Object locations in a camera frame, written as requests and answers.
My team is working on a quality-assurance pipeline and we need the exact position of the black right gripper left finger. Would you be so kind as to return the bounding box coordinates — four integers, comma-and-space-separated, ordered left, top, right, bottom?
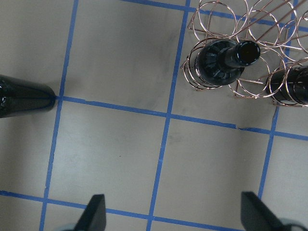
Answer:
75, 194, 106, 231

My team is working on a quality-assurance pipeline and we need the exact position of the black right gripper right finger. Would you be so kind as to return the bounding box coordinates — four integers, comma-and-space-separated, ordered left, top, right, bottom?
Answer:
241, 192, 286, 231

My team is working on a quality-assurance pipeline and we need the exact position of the dark wine bottle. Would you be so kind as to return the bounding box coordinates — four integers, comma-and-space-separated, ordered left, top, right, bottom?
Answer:
0, 75, 56, 118
194, 39, 260, 87
266, 66, 308, 106

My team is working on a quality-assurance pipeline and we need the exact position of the copper wire bottle basket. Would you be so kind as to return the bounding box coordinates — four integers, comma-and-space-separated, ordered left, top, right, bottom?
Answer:
181, 0, 308, 107

